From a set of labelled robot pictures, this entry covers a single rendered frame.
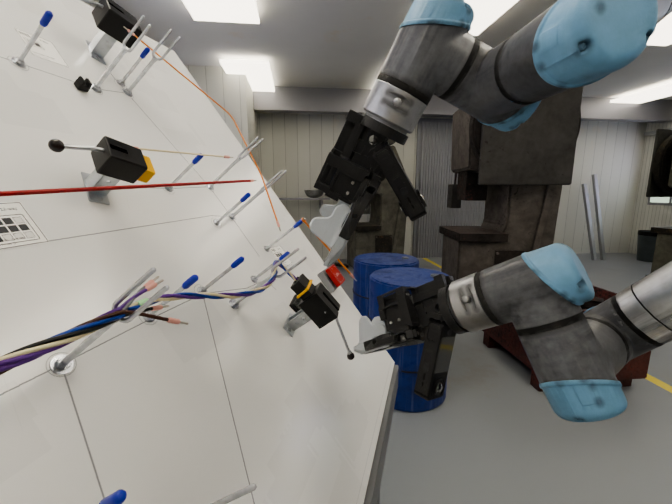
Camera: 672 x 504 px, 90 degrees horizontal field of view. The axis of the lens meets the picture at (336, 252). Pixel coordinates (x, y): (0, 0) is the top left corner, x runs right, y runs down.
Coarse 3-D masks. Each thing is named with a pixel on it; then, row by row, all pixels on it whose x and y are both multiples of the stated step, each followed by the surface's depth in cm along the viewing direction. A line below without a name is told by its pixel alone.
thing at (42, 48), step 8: (24, 32) 49; (24, 40) 48; (40, 40) 50; (32, 48) 48; (40, 48) 49; (48, 48) 51; (40, 56) 48; (48, 56) 50; (56, 56) 51; (64, 64) 52
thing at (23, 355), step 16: (144, 288) 29; (128, 304) 27; (96, 320) 24; (112, 320) 25; (176, 320) 29; (64, 336) 22; (80, 336) 23; (16, 352) 19; (32, 352) 20; (48, 352) 21; (0, 368) 18
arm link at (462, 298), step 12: (468, 276) 46; (456, 288) 46; (468, 288) 44; (456, 300) 45; (468, 300) 43; (456, 312) 45; (468, 312) 44; (480, 312) 43; (468, 324) 45; (480, 324) 44; (492, 324) 44
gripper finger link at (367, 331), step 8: (360, 320) 58; (368, 320) 57; (360, 328) 58; (368, 328) 57; (376, 328) 55; (384, 328) 54; (360, 336) 58; (368, 336) 57; (376, 336) 55; (360, 344) 57; (360, 352) 58; (368, 352) 58
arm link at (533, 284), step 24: (504, 264) 42; (528, 264) 39; (552, 264) 38; (576, 264) 37; (480, 288) 43; (504, 288) 41; (528, 288) 39; (552, 288) 37; (576, 288) 36; (504, 312) 41; (528, 312) 39; (552, 312) 38; (576, 312) 38
